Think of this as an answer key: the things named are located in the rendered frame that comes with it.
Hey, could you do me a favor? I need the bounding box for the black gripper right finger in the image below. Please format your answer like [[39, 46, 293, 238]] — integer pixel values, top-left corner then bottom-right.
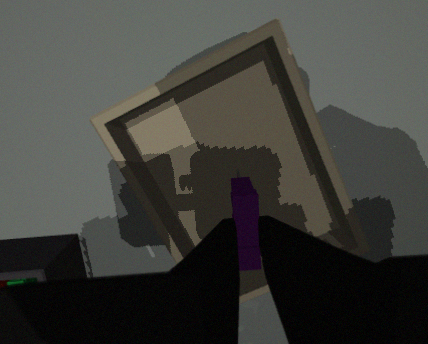
[[258, 215, 428, 344]]

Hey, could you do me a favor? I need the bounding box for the tan rectangular tray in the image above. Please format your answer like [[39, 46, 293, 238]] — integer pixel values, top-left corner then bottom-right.
[[89, 18, 371, 264]]

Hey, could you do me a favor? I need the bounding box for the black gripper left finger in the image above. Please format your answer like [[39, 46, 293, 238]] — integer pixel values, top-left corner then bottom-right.
[[0, 218, 240, 344]]

